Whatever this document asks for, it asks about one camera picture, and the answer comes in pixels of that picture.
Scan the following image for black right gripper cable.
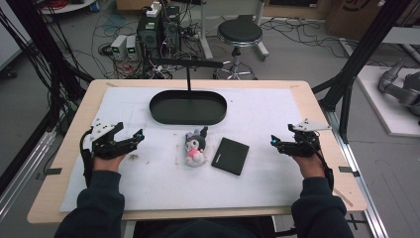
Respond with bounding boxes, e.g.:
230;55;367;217
306;135;335;193

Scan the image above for black round stool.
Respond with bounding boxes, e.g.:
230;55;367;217
215;17;264;80

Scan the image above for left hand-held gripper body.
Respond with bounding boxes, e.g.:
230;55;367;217
89;118;129;161

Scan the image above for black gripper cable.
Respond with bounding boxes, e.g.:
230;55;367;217
306;135;335;193
78;128;96;188

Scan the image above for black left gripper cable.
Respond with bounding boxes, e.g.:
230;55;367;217
78;128;96;188

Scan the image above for white power strip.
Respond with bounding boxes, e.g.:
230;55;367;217
146;1;163;19

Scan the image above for black metal frame post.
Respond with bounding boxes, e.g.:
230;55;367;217
5;0;95;135
311;0;420;144

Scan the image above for black stand with oval tray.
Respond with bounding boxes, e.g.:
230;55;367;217
149;58;229;126

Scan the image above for white foam mat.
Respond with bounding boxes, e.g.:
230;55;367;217
59;86;300;213

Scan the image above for black tape strip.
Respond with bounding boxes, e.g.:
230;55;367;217
338;166;362;179
35;167;63;181

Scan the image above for person's right hand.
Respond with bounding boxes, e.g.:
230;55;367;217
291;151;327;180

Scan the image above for aluminium rail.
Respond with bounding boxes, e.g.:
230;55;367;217
0;128;57;220
324;108;390;238

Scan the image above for white floor platform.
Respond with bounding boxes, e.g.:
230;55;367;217
356;64;420;139

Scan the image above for white round table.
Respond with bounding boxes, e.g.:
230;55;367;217
39;0;97;16

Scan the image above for wooden table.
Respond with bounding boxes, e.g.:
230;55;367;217
27;78;368;225

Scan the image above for black computer tower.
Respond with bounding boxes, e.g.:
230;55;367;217
136;9;163;61
161;4;182;56

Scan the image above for black and white plush toy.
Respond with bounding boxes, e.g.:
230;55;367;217
183;126;210;168

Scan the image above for white table leg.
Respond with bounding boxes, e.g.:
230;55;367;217
197;0;215;61
253;0;270;62

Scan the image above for black flat wallet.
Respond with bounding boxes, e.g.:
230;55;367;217
211;137;251;177

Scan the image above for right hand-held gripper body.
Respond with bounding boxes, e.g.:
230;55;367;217
284;118;333;158

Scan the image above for person's left hand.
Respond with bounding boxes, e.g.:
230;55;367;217
93;153;127;174

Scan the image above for grey power supply unit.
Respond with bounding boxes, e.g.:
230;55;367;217
125;35;139;61
110;34;129;61

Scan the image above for cardboard box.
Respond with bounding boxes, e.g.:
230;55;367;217
324;0;420;33

